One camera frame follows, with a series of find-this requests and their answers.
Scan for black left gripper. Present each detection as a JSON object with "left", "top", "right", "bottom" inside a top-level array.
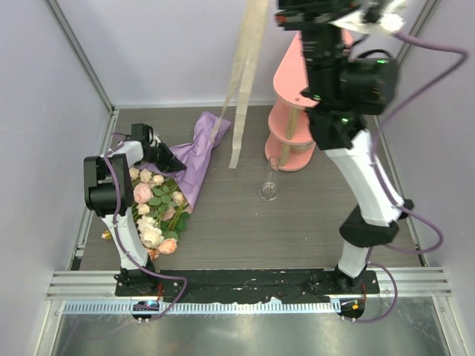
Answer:
[{"left": 142, "top": 142, "right": 186, "bottom": 174}]

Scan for purple pink wrapping paper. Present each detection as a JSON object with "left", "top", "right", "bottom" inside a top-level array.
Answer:
[{"left": 138, "top": 111, "right": 232, "bottom": 209}]

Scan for rose bouquet flowers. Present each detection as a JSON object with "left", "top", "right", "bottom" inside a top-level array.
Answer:
[{"left": 129, "top": 167, "right": 192, "bottom": 260}]

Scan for cream ribbon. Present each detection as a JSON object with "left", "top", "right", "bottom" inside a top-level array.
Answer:
[{"left": 210, "top": 0, "right": 270, "bottom": 169}]

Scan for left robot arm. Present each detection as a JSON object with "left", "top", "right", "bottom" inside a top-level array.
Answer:
[{"left": 83, "top": 123, "right": 186, "bottom": 297}]

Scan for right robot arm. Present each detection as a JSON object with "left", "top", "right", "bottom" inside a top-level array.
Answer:
[{"left": 275, "top": 1, "right": 413, "bottom": 293}]

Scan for clear glass vase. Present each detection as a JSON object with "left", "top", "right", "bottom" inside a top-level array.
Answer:
[{"left": 259, "top": 156, "right": 280, "bottom": 201}]

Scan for fallen small rosebud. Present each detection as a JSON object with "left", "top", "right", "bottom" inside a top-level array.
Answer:
[{"left": 101, "top": 231, "right": 112, "bottom": 240}]

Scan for pink three-tier shelf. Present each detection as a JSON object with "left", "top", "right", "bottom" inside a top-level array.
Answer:
[{"left": 264, "top": 29, "right": 356, "bottom": 172}]

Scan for aluminium frame post left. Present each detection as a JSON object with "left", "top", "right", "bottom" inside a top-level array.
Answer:
[{"left": 43, "top": 0, "right": 114, "bottom": 112}]

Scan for aluminium frame post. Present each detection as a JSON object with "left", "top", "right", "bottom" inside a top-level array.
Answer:
[
  {"left": 370, "top": 0, "right": 442, "bottom": 108},
  {"left": 43, "top": 0, "right": 114, "bottom": 112}
]

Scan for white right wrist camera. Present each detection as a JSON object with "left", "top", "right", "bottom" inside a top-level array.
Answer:
[{"left": 330, "top": 0, "right": 407, "bottom": 36}]

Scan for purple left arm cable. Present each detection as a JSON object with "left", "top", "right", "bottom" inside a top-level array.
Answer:
[{"left": 70, "top": 131, "right": 189, "bottom": 340}]

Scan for aluminium frame post right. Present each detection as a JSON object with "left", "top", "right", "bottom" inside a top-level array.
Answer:
[{"left": 370, "top": 0, "right": 442, "bottom": 108}]

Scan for slotted cable duct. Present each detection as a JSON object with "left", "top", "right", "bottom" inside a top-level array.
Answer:
[{"left": 63, "top": 299, "right": 341, "bottom": 315}]

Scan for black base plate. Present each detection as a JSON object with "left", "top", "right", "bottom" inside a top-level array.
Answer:
[{"left": 128, "top": 268, "right": 380, "bottom": 304}]

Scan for aluminium front rail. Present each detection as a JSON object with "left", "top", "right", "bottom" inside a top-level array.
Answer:
[{"left": 46, "top": 267, "right": 452, "bottom": 303}]

